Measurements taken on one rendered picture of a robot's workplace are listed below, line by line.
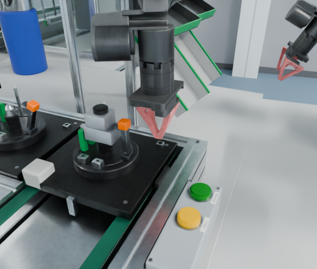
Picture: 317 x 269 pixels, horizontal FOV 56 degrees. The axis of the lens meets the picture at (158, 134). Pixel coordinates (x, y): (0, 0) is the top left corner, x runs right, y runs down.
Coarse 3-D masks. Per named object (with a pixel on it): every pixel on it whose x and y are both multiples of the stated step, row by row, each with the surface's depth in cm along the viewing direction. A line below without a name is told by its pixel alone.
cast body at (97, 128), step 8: (104, 104) 60; (88, 112) 59; (96, 112) 58; (104, 112) 58; (112, 112) 59; (88, 120) 58; (96, 120) 58; (104, 120) 57; (112, 120) 60; (88, 128) 60; (96, 128) 59; (104, 128) 58; (88, 136) 61; (96, 136) 60; (104, 136) 59; (112, 136) 59; (120, 136) 62; (112, 144) 59
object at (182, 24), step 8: (120, 0) 70; (136, 0) 68; (136, 8) 69; (176, 8) 77; (184, 8) 76; (168, 16) 74; (176, 16) 75; (184, 16) 77; (192, 16) 76; (176, 24) 72; (184, 24) 69; (192, 24) 72; (176, 32) 67; (184, 32) 71
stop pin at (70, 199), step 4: (68, 196) 56; (72, 196) 56; (68, 200) 55; (72, 200) 55; (68, 204) 56; (72, 204) 55; (76, 204) 57; (68, 208) 56; (72, 208) 56; (76, 208) 57; (72, 212) 57; (76, 212) 57
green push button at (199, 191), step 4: (196, 184) 58; (200, 184) 58; (204, 184) 58; (192, 188) 57; (196, 188) 57; (200, 188) 57; (204, 188) 57; (208, 188) 57; (192, 192) 56; (196, 192) 56; (200, 192) 56; (204, 192) 56; (208, 192) 56; (192, 196) 56; (196, 196) 55; (200, 196) 55; (204, 196) 55; (208, 196) 56
